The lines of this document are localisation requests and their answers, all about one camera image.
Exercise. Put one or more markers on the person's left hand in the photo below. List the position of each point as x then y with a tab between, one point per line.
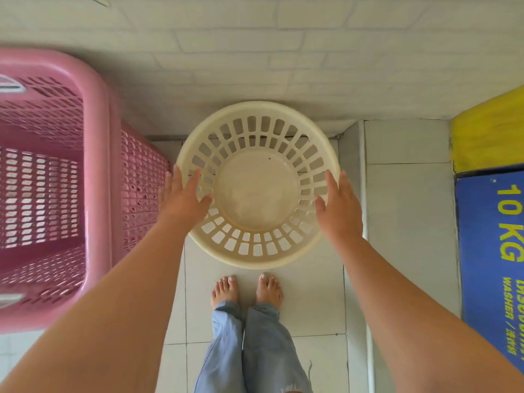
178	208

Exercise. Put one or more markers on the person's right hand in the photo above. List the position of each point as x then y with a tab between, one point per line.
339	216

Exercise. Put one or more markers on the person's left middle finger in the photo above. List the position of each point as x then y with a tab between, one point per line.
177	179

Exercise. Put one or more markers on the person's right thumb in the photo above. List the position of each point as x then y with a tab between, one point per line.
320	206

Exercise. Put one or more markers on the person's left thumb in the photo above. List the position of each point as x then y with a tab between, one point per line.
204	206

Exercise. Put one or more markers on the cream round plastic basket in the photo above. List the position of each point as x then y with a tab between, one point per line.
258	192

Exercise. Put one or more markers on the person's right forearm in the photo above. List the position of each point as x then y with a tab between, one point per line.
409	319

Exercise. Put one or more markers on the person's left forearm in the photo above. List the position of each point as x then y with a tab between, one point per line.
106	306

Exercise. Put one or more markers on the pink plastic laundry basket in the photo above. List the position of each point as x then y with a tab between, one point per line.
98	167

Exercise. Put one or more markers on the person's left foot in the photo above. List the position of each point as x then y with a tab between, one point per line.
225	291

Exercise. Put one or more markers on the person's foot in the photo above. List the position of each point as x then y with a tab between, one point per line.
225	291
269	290

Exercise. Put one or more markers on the person's right foot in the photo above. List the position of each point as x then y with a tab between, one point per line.
269	290

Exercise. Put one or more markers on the light blue jeans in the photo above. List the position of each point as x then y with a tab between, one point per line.
262	351

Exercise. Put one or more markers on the yellow and blue washing machine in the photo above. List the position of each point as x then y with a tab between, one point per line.
491	241

